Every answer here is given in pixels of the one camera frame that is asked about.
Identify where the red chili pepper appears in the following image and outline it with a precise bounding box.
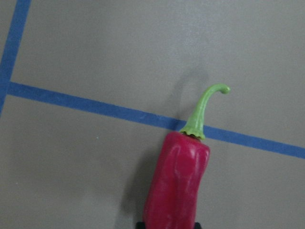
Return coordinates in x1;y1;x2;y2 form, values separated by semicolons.
135;83;230;229

